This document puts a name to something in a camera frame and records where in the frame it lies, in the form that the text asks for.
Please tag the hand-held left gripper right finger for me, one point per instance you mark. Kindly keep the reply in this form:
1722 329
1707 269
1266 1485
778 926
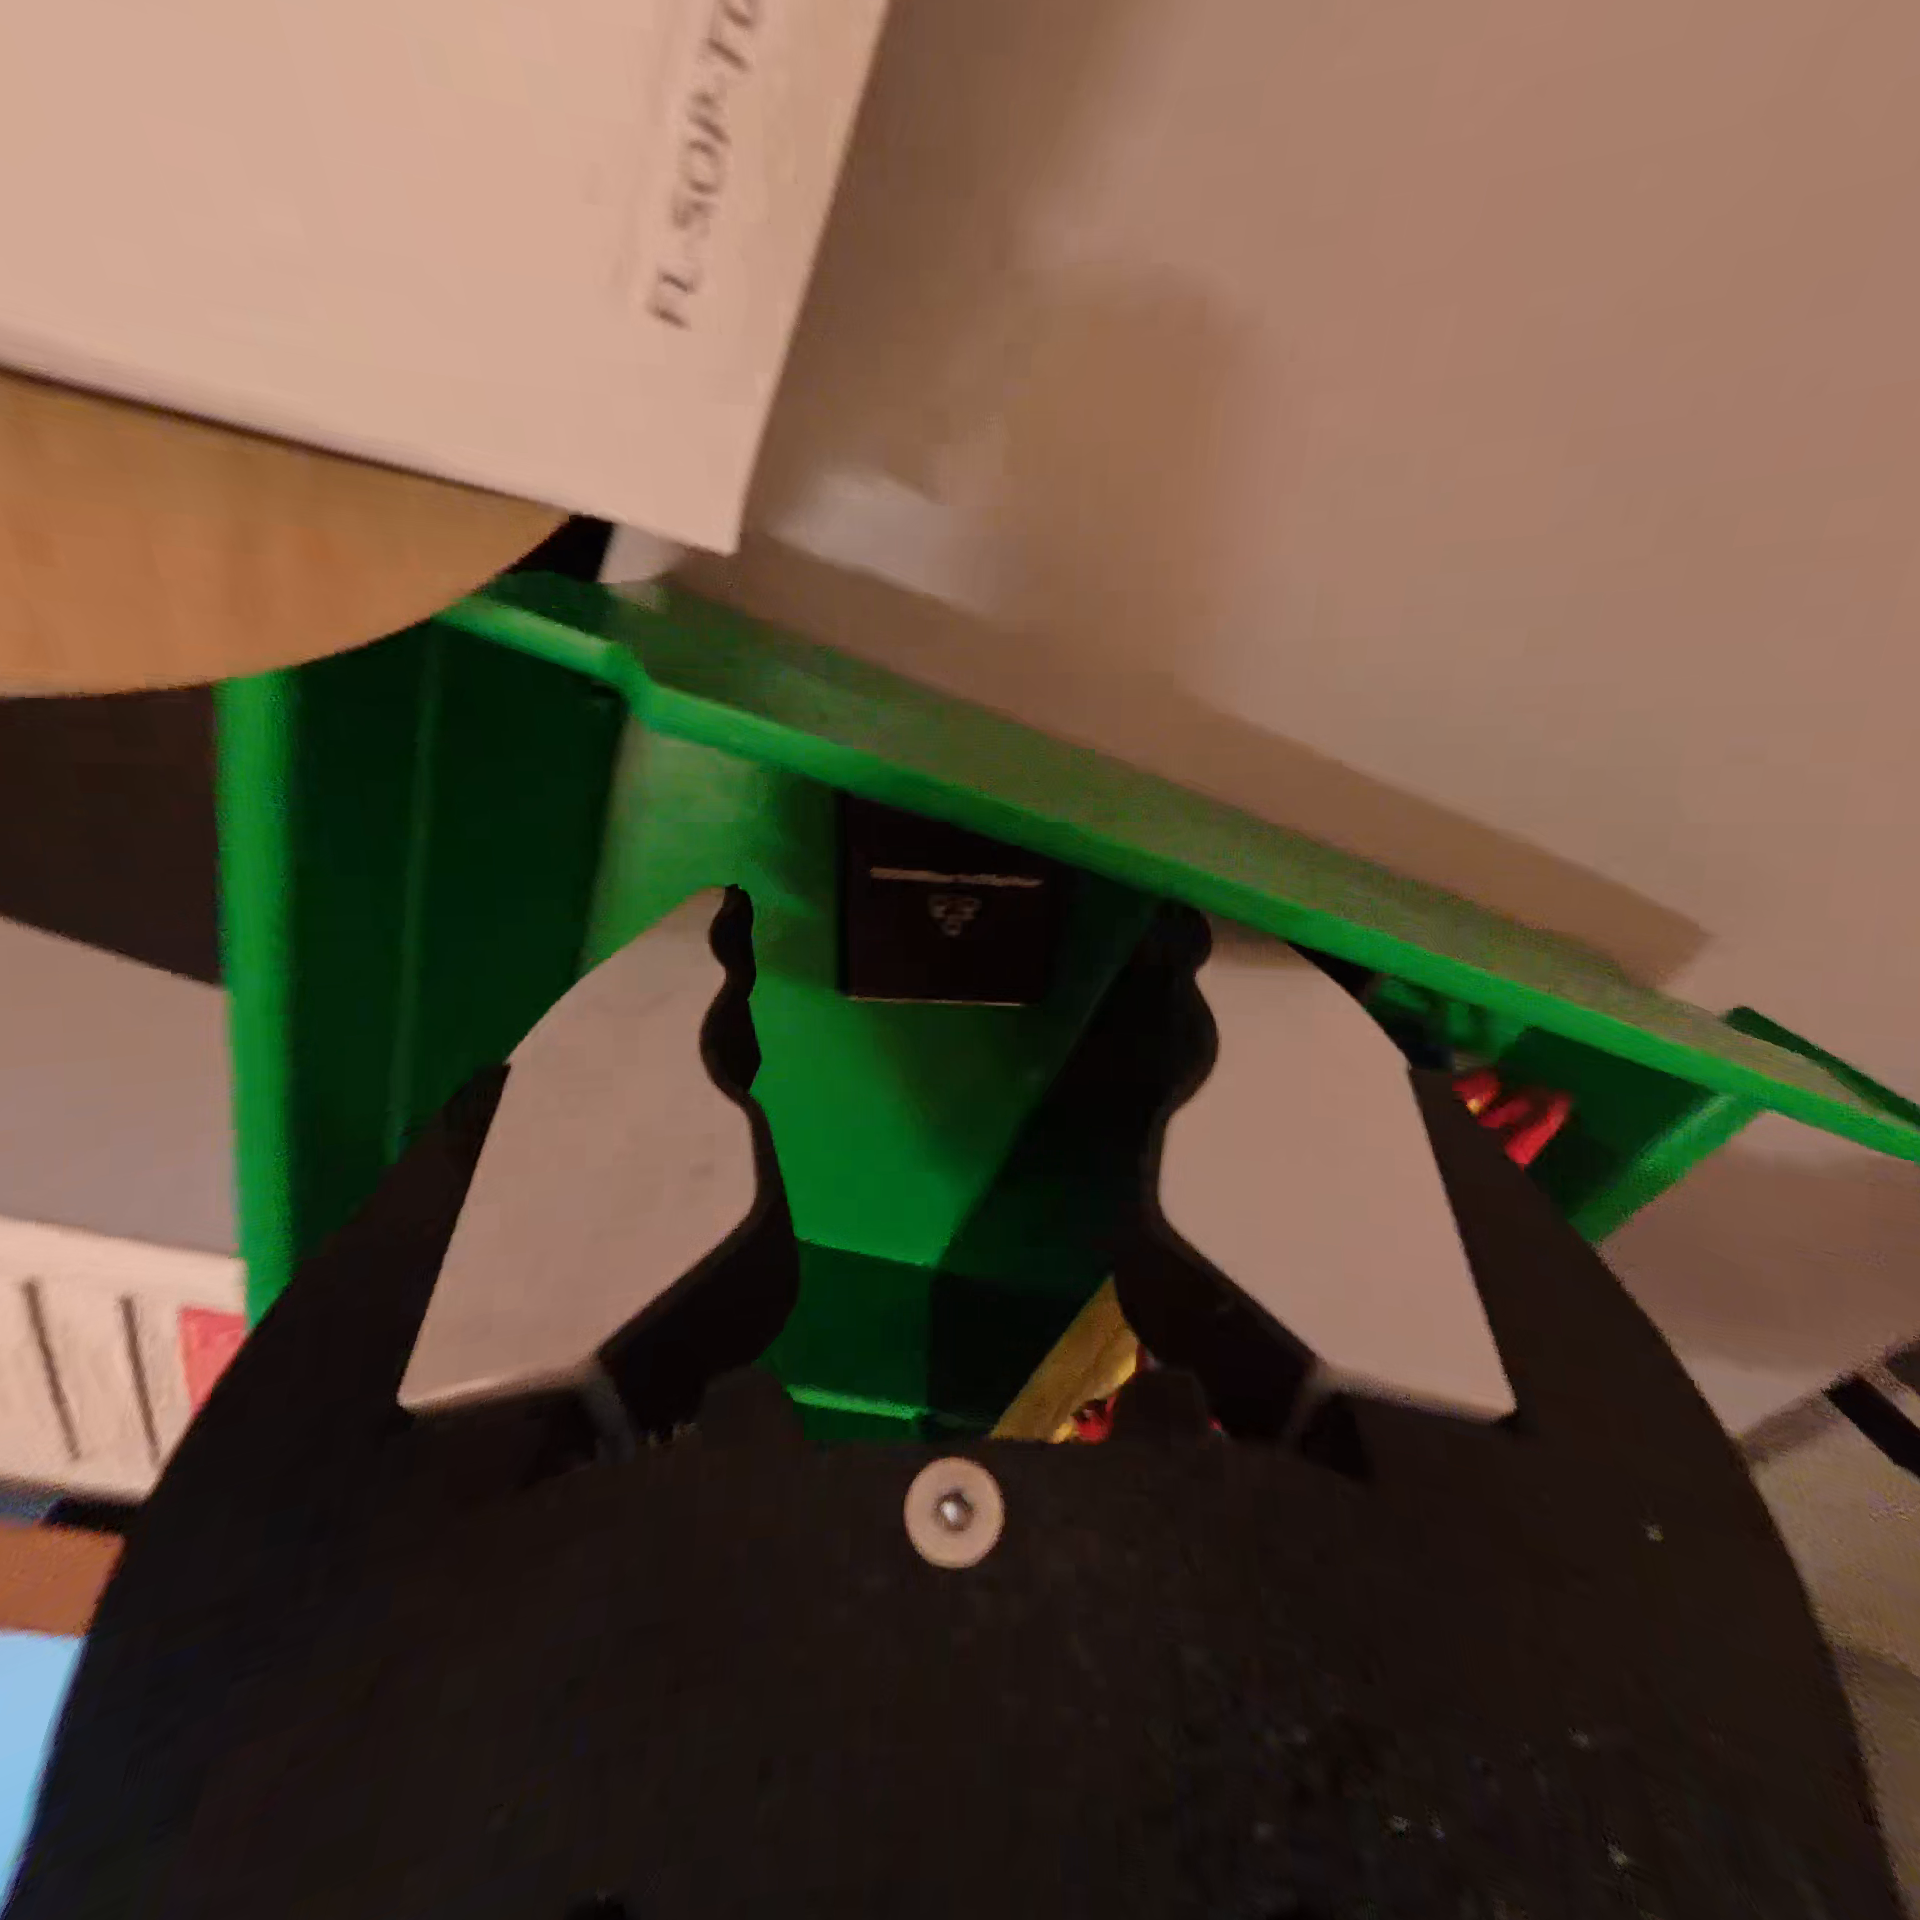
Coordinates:
1319 1185

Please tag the printed paper sheet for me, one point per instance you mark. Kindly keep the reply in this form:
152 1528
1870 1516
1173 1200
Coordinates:
90 1350

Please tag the printed instruction sheet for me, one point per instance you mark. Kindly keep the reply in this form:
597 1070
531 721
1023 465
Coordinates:
375 225

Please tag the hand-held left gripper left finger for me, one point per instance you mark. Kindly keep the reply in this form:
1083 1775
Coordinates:
599 1170

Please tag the green storage bin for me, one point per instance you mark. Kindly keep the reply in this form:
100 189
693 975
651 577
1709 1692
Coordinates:
901 1110

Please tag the black ethernet splitter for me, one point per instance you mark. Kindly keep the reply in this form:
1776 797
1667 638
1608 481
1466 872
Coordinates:
944 961

